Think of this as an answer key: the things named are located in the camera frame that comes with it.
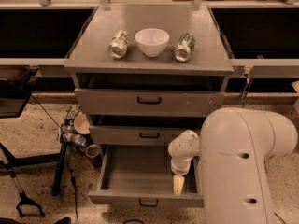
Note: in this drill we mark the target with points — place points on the grey drawer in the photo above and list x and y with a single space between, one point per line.
140 136
141 175
148 103

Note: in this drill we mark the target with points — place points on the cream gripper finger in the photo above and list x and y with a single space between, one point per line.
178 183

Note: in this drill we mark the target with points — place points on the white bowl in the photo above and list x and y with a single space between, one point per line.
152 41

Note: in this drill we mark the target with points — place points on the grey drawer cabinet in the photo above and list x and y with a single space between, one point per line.
91 66

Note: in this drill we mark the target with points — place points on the grey top drawer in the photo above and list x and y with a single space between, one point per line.
148 103

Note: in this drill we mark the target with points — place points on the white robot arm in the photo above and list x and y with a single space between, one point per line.
232 146

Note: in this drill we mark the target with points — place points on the left green soda can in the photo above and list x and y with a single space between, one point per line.
119 44

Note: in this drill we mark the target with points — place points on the black tray on stand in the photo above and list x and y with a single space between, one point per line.
16 86

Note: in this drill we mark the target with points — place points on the right green soda can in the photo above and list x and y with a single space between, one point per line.
184 47

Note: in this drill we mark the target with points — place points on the crumpled snack bag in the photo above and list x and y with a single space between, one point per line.
68 132

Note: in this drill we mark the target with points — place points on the clear plastic cup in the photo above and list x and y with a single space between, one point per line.
92 151

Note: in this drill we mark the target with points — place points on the grey bottom drawer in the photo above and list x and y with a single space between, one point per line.
141 175

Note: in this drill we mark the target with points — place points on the small bowl on floor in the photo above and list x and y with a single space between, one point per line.
81 124

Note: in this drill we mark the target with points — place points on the metal tripod leg with clamp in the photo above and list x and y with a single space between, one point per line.
24 199

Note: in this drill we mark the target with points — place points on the green soda can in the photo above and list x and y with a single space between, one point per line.
184 47
119 44

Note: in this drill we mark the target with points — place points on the grey middle drawer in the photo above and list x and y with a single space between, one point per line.
140 136

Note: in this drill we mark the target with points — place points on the black stand leg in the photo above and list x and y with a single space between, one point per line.
55 190

